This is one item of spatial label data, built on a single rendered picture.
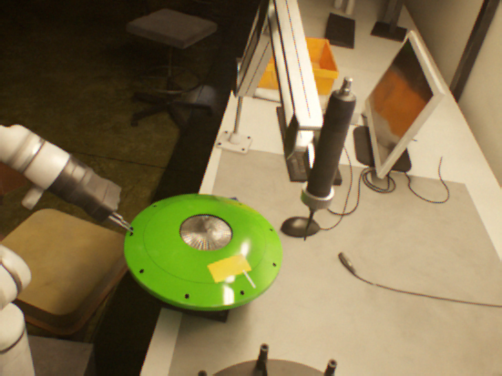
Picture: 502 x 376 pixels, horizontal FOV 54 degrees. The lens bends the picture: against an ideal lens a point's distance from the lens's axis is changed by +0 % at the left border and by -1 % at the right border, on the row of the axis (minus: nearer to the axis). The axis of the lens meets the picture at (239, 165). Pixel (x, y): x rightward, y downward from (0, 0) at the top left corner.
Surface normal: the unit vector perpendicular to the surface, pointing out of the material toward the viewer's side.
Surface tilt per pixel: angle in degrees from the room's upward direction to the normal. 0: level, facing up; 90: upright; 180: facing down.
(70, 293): 0
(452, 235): 0
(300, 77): 20
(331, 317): 0
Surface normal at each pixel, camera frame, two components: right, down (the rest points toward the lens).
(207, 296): 0.15, -0.50
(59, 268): 0.12, -0.81
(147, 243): -0.22, -0.73
